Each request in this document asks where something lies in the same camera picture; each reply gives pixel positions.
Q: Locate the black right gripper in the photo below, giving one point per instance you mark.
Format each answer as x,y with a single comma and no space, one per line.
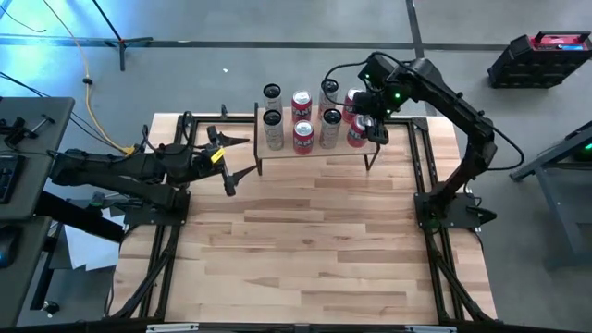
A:
383,105

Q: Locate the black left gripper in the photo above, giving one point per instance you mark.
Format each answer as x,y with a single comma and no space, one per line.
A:
217,168

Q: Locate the red Fanta soda can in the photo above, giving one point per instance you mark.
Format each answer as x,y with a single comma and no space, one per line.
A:
301,107
350,108
356,135
303,137

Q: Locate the white Celsius slim can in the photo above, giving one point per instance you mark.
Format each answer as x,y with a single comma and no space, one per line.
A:
272,94
273,131
330,129
328,94

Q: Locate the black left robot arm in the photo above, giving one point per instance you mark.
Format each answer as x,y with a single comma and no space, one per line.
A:
115,168

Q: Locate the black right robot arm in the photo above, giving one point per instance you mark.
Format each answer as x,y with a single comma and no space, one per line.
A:
462,111

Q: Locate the wooden shelf black metal legs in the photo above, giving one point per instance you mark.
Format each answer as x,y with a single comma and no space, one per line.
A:
319,152

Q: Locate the yellow tape tag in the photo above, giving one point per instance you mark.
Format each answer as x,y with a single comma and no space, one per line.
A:
217,155

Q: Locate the black crate with red lid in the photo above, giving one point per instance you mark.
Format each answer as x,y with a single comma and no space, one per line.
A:
522,69

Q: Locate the black diagonal support beam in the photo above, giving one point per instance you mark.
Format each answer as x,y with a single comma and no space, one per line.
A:
92,226

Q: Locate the black tripod stand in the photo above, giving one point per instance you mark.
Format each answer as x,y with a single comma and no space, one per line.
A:
121,44

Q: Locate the white paper sheets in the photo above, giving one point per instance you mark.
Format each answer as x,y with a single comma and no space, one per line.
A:
88,250

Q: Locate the black desk clamp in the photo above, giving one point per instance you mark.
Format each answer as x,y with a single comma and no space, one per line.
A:
18,129

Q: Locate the black keyboard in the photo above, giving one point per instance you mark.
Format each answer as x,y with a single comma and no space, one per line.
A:
9,178

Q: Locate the black caster wheel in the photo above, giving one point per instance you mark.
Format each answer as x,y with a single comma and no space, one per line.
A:
51,307

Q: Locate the black aluminium table frame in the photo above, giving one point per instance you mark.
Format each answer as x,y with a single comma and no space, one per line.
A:
240,119

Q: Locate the grey metal frame desk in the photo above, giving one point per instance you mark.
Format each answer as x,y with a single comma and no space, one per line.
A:
532,166

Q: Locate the silver edge bracket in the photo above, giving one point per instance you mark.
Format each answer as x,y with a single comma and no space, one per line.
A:
430,329
171,327

